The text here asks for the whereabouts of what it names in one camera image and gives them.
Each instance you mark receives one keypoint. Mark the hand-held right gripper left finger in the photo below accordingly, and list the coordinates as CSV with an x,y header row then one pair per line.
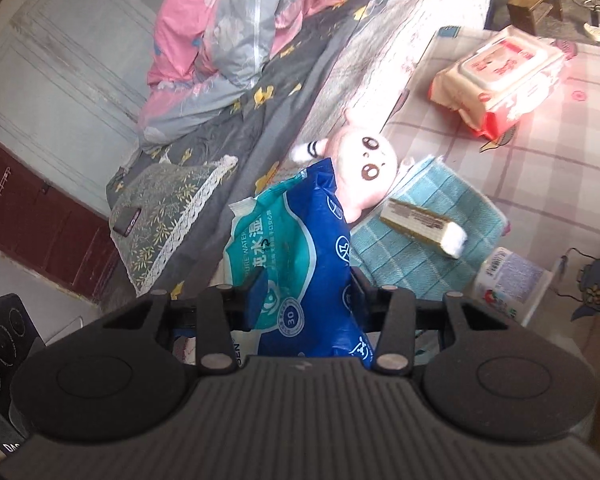
x,y
257,292

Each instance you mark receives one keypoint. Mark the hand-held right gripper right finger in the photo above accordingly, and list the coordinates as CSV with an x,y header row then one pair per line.
x,y
360,290

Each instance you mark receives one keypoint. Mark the blue wet wipes pack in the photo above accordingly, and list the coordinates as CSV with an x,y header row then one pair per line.
x,y
305,260

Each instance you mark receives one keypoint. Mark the pink plush rabbit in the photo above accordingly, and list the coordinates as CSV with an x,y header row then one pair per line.
x,y
365,160

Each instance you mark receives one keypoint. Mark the white labelled plastic jar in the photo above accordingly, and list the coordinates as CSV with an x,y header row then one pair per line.
x,y
510,275

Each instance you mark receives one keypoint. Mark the green floral lace-trimmed pillow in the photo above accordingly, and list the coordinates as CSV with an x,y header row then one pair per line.
x,y
165,210

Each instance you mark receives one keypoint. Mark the dark red wooden cabinet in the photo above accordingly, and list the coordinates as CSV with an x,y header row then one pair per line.
x,y
40,220

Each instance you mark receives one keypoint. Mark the teal checked towel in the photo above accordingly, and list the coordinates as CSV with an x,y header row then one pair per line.
x,y
480,210

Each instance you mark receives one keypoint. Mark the small black device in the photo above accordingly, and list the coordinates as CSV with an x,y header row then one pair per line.
x,y
126,221

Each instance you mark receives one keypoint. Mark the white quilted mattress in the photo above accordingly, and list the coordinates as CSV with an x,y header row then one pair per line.
x,y
390,45

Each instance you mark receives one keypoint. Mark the red wet wipes pack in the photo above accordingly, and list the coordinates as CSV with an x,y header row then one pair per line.
x,y
495,75

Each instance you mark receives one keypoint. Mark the pink and grey floral quilt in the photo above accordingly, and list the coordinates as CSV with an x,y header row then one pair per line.
x,y
180,25

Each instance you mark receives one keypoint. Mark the white panelled door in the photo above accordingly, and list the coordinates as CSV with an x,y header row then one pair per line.
x,y
70,60

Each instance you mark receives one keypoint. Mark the white power strip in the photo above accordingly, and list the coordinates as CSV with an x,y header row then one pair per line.
x,y
597,32

